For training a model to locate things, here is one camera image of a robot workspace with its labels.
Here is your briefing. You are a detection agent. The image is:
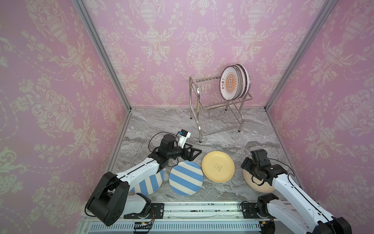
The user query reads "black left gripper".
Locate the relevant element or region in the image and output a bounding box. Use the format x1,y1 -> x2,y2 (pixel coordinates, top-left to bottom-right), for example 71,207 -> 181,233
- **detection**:
167,142 -> 202,162

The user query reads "beige plain plate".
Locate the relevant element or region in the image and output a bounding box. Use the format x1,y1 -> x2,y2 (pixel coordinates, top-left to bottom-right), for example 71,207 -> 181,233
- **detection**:
243,170 -> 275,193

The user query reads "yellow plate with bear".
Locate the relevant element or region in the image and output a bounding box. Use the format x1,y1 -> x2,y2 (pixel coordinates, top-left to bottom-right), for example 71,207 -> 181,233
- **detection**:
202,151 -> 235,183

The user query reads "silver metal dish rack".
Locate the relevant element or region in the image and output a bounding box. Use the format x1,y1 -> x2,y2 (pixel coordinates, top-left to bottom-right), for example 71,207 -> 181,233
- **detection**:
189,77 -> 253,142

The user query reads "red rimmed white plate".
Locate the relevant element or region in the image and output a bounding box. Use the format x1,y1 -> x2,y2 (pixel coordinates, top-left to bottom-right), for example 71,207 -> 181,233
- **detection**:
220,65 -> 239,101

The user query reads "orange sunburst patterned plate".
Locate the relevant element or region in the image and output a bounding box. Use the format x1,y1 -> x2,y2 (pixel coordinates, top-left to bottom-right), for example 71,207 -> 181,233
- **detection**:
233,64 -> 243,99

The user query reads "pink plate with bear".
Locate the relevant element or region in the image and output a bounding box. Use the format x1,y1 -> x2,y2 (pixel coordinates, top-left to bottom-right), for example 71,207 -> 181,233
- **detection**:
236,63 -> 249,98

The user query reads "white floral plate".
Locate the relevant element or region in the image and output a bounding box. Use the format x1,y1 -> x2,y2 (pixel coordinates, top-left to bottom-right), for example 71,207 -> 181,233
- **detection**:
237,63 -> 251,98

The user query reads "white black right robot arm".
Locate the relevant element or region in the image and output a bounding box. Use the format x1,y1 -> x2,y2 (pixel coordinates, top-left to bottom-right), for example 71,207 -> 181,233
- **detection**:
239,149 -> 352,234

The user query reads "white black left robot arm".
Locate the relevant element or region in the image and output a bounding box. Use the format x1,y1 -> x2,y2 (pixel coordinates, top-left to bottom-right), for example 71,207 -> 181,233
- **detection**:
84,130 -> 202,226

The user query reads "blue striped plate centre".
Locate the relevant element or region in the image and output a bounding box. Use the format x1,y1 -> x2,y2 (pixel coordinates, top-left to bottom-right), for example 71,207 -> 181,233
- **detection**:
169,161 -> 204,197

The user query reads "blue striped plate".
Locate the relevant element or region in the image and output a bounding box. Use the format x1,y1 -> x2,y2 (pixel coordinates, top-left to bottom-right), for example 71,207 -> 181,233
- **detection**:
131,170 -> 164,196
169,161 -> 204,197

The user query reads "blue striped plate left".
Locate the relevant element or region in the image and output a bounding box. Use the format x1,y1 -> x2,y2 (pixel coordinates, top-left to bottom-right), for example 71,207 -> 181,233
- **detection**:
131,170 -> 164,196

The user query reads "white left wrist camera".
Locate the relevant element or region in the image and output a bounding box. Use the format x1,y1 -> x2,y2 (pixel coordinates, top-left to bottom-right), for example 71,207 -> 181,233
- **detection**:
178,129 -> 191,149

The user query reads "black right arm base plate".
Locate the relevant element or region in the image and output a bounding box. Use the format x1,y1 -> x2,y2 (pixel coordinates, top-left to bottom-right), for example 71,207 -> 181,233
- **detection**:
238,201 -> 276,220

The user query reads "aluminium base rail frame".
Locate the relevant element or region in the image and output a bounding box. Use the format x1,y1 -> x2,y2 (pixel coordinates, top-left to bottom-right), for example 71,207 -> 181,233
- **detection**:
75,200 -> 334,234

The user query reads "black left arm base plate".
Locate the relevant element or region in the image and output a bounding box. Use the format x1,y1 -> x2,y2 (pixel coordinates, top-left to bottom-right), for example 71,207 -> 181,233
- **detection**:
123,203 -> 165,219

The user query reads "aluminium corner post right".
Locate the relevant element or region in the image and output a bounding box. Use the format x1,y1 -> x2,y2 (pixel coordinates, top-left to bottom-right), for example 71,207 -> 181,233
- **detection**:
264,0 -> 338,113

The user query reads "aluminium corner post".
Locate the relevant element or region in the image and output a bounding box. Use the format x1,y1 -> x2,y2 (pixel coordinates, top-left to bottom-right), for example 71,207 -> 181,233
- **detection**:
72,0 -> 131,113
264,0 -> 338,113

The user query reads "aluminium corner post left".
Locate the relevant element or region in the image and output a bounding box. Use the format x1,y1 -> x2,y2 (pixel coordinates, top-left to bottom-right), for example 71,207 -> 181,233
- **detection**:
72,0 -> 131,113

